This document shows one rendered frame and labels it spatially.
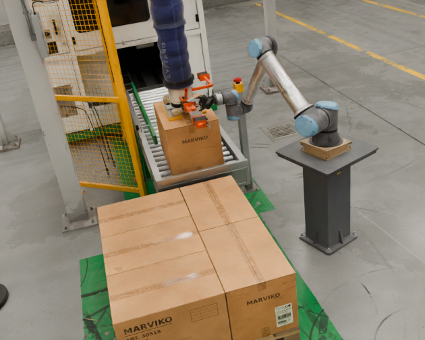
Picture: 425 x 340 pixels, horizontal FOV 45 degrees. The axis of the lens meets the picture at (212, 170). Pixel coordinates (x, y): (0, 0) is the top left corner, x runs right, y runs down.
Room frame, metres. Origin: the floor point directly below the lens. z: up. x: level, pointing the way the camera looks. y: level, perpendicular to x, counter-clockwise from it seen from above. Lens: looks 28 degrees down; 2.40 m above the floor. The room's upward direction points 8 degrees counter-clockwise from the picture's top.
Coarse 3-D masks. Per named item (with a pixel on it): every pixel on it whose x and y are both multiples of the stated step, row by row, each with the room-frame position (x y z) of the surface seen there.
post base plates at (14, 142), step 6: (270, 78) 6.48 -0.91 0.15; (264, 84) 6.46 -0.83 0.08; (270, 84) 6.48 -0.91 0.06; (264, 90) 6.38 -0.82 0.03; (270, 90) 6.32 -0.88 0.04; (276, 90) 6.31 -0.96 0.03; (6, 132) 5.82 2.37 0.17; (0, 138) 5.70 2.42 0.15; (12, 138) 5.83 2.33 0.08; (18, 138) 5.91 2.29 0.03; (6, 144) 5.76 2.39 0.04; (12, 144) 5.74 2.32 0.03; (18, 144) 5.73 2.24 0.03; (0, 150) 5.64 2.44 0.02; (6, 150) 5.65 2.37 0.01
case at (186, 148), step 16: (160, 112) 3.75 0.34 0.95; (208, 112) 3.62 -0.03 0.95; (160, 128) 3.75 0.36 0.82; (176, 128) 3.41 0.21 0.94; (192, 128) 3.43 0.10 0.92; (208, 128) 3.45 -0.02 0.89; (176, 144) 3.41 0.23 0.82; (192, 144) 3.43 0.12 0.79; (208, 144) 3.45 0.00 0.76; (176, 160) 3.40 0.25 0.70; (192, 160) 3.42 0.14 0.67; (208, 160) 3.45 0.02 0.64
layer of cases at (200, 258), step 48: (192, 192) 3.17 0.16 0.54; (240, 192) 3.08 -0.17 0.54; (144, 240) 2.67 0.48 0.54; (192, 240) 2.60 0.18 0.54; (240, 240) 2.53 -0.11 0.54; (144, 288) 2.22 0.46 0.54; (192, 288) 2.16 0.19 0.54; (240, 288) 2.11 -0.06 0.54; (288, 288) 2.16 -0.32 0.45; (144, 336) 2.00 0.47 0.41; (192, 336) 2.05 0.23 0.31; (240, 336) 2.10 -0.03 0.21
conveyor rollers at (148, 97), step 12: (132, 96) 5.37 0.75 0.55; (144, 96) 5.31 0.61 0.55; (156, 96) 5.25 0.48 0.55; (144, 108) 4.96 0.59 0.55; (144, 120) 4.66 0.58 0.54; (156, 120) 4.60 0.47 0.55; (144, 132) 4.39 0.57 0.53; (156, 132) 4.32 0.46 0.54; (156, 144) 4.06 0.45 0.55; (156, 156) 3.86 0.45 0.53; (228, 156) 3.64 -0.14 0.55; (168, 168) 3.61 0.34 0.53
